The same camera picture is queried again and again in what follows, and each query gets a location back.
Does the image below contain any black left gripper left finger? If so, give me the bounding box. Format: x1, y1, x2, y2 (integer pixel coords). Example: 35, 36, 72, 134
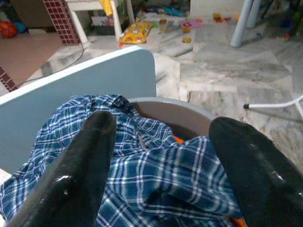
8, 111, 116, 227

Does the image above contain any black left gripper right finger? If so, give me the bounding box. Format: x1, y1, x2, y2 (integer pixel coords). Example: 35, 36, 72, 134
208, 117, 303, 227

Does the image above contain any blue plaid shirt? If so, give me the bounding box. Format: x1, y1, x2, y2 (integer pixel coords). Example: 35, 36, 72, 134
0, 94, 243, 227

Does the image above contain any white folding table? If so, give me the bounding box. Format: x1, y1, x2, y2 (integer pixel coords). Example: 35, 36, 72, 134
243, 94, 303, 111

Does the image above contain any grey laundry bin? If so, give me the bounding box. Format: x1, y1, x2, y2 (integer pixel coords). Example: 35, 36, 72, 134
127, 97, 216, 142

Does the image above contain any red brick tile column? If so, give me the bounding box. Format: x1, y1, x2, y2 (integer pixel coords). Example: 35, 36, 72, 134
0, 65, 19, 93
42, 0, 81, 46

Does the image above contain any yellow printed bag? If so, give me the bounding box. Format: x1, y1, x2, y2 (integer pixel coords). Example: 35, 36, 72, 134
119, 20, 154, 45

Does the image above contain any small white side table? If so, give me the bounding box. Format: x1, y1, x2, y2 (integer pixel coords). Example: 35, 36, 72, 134
65, 0, 136, 44

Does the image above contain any light blue furniture leg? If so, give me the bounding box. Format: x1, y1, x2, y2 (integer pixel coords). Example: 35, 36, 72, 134
231, 0, 264, 48

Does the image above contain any red orange ball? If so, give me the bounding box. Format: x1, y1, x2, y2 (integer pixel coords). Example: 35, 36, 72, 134
0, 21, 18, 39

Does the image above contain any yellow cloth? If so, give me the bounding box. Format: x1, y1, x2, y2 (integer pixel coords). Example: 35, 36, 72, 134
99, 0, 114, 16

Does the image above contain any pink flat toy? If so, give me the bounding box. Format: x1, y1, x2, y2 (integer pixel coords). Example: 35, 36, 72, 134
178, 19, 202, 30

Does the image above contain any black floor cable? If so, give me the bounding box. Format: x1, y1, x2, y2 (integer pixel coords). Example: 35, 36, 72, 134
16, 42, 86, 87

